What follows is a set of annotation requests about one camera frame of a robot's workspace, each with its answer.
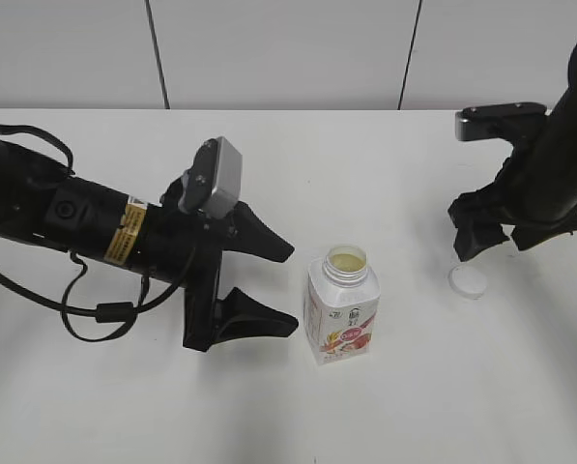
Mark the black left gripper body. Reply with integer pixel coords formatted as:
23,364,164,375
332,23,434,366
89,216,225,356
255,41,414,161
132,179,243,352

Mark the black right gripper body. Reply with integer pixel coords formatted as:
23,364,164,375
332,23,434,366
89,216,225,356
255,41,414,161
447,154,577,228

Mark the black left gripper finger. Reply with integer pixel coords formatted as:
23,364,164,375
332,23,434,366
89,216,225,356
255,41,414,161
224,201,295,263
211,288,299,346

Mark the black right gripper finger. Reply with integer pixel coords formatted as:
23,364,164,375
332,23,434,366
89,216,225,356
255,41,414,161
511,212,577,250
451,216,508,262

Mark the white screw cap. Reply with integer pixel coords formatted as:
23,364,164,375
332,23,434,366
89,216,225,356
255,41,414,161
447,265,488,300

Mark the white drink bottle fruit label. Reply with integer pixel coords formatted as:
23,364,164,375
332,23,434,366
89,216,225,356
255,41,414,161
303,245,381,364

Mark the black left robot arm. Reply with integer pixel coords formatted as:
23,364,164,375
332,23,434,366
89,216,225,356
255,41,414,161
0,125,299,352

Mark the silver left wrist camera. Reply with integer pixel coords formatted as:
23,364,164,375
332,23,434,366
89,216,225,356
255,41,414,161
178,136,243,219

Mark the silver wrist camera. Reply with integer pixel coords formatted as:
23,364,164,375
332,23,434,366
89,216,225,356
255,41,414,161
178,136,243,219
455,101,547,144

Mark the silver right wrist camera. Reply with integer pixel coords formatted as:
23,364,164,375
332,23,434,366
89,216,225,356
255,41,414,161
455,101,547,144

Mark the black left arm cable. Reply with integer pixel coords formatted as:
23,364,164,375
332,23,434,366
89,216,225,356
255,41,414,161
0,120,197,343

